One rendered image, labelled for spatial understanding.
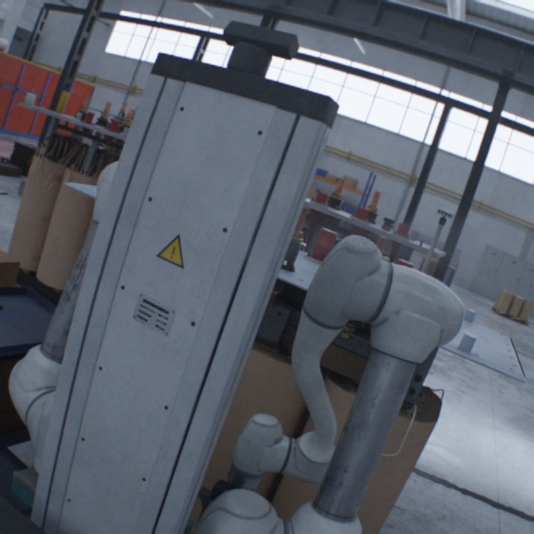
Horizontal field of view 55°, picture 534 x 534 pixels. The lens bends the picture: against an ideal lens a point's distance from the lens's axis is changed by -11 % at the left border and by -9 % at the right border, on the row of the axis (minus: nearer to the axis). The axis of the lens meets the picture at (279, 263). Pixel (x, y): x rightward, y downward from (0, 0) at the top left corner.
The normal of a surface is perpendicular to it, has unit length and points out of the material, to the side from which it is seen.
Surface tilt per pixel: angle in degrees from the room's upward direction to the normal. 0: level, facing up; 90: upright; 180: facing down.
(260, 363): 90
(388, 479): 90
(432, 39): 90
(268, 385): 90
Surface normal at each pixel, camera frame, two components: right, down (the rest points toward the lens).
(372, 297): -0.04, 0.24
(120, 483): -0.34, 0.03
